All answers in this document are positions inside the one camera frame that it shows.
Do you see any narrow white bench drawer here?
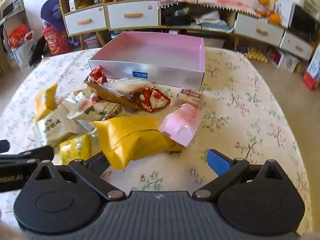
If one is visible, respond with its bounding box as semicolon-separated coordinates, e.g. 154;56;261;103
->
279;31;314;60

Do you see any pile of papers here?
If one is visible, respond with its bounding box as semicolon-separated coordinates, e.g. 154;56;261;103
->
195;10;233;33

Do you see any large yellow snack packet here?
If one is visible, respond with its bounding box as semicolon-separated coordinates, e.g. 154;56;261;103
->
89;116;183;170

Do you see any red and white carton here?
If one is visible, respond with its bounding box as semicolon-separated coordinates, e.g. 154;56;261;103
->
302;44;320;91

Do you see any small yellow snack packet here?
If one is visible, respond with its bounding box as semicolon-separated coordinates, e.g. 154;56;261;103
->
33;82;58;122

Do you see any red and white shopping bag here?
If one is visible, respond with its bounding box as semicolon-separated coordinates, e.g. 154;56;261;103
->
8;24;35;70

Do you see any clear packet with white bar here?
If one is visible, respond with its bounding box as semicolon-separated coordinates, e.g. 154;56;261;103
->
106;78;144;99

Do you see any yellow egg tray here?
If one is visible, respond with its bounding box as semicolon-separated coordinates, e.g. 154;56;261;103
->
246;47;268;63

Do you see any white printed box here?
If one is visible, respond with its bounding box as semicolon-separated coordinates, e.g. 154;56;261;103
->
277;51;300;73

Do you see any yellow packet with white label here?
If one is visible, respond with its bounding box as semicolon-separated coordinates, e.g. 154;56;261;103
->
59;134;92;166

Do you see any black toaster oven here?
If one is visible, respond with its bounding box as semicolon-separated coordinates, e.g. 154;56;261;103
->
288;3;320;43

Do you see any red printed bag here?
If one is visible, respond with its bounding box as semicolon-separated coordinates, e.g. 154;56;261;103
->
42;26;71;57

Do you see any purple hat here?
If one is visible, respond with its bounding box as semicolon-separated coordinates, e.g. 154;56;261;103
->
40;0;67;31

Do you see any wide white bench drawer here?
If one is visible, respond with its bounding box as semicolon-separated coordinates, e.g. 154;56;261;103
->
234;12;285;47

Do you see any black folder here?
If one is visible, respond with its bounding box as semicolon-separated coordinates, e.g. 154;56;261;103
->
29;39;48;67

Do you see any white drawer with round sticker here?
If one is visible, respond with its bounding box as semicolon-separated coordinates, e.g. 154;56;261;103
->
107;0;159;29

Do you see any pink snack packet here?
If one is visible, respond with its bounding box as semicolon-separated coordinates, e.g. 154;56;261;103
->
158;103;203;147

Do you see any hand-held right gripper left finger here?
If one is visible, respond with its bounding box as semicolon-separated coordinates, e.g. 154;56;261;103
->
24;151;127;202

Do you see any black case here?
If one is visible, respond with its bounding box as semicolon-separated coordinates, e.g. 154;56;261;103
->
164;5;192;27

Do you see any long wooden bench cabinet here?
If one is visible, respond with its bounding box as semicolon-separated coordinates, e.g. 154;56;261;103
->
159;1;315;60

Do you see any floral tablecloth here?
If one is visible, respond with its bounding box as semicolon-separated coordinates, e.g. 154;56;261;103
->
0;46;314;240

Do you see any clear packet with brown label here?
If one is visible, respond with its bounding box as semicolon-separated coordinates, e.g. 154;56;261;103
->
179;88;203;109

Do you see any wooden bookshelf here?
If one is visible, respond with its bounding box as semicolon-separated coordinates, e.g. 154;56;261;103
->
0;0;27;74

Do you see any silver box with pink lining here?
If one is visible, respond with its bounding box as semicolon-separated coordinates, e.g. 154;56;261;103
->
89;31;205;90

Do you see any white drawer with wooden handle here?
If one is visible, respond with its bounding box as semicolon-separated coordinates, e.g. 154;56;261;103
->
64;6;107;35

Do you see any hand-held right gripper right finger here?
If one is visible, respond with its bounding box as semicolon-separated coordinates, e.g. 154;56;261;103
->
192;149;295;202

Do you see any white packet with dark print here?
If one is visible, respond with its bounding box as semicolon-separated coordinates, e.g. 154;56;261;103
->
34;104;79;147

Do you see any golden brown snack packet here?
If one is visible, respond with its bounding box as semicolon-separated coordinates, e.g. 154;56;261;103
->
84;79;142;112

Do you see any red white snack packet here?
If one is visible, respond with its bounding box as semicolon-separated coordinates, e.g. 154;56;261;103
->
138;87;171;113
87;65;108;84

